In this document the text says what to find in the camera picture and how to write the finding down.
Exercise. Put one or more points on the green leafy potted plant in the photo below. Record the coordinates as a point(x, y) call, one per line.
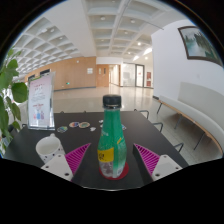
point(8, 83)

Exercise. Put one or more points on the clear acrylic sign stand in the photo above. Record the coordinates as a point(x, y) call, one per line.
point(40, 101)

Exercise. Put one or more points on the green plastic drink bottle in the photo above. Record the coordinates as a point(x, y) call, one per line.
point(112, 140)

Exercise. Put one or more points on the round colourful badge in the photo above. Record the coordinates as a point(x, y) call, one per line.
point(74, 124)
point(62, 129)
point(84, 125)

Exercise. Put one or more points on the flat round red coaster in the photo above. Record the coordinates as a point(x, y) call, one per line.
point(125, 171)

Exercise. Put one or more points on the dark framed landscape painting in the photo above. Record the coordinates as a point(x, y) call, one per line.
point(201, 43)

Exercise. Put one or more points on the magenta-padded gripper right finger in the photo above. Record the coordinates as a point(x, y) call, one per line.
point(163, 165)

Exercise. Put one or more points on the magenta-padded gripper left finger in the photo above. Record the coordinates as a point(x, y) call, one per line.
point(60, 165)

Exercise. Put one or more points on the recessed ceiling lights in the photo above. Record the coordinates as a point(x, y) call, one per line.
point(102, 18)

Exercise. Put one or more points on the long white wall bench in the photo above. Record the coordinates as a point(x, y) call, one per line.
point(196, 108)

